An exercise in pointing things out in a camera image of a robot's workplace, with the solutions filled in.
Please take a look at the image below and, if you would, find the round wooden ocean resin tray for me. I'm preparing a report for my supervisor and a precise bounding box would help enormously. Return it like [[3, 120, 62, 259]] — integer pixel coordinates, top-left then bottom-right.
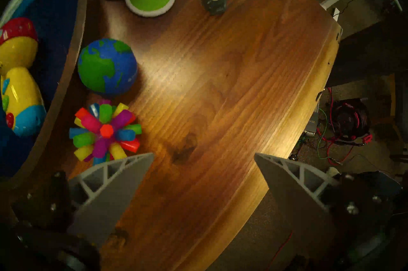
[[0, 0, 88, 191]]

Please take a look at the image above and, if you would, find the black red cable bundle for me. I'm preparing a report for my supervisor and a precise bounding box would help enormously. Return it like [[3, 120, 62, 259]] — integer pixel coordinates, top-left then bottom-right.
[[328, 98, 373, 146]]

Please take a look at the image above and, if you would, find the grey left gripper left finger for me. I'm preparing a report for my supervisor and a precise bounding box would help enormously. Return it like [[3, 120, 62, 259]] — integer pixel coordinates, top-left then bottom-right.
[[12, 152, 155, 247]]

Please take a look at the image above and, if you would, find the multicolour spiky ball toy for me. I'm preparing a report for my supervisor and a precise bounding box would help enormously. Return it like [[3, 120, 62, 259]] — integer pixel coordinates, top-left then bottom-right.
[[69, 99, 142, 166]]

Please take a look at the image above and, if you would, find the yellow red toy flashlight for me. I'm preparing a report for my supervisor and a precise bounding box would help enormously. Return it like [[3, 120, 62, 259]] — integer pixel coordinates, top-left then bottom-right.
[[0, 17, 47, 137]]

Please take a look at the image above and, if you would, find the small grey electronics box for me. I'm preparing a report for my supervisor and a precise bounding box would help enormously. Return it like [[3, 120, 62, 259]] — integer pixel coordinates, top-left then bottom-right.
[[304, 110, 320, 137]]

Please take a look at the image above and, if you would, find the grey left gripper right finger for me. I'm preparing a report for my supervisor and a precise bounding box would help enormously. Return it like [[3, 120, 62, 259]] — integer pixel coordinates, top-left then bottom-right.
[[254, 152, 402, 261]]

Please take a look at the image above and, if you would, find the blue green globe ball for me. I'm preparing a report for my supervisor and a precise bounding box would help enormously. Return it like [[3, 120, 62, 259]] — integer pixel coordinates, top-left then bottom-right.
[[77, 38, 138, 96]]

